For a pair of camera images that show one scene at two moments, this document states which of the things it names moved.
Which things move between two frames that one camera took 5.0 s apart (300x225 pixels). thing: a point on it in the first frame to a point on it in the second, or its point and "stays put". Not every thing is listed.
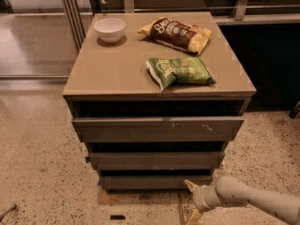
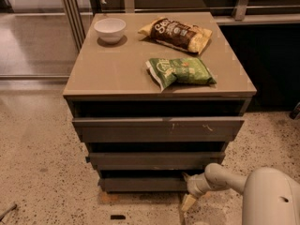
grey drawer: (156, 160) stays put
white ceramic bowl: (110, 29) stays put
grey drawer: (133, 183) stays put
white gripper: (200, 198) to (196, 185)
